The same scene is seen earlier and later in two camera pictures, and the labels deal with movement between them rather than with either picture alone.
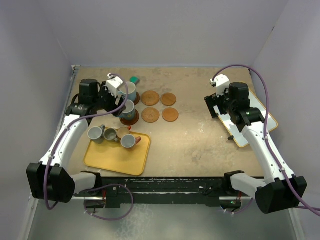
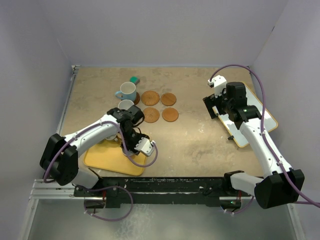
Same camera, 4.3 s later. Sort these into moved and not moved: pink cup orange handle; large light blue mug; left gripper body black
Moved: left gripper body black; pink cup orange handle
Not moved: large light blue mug
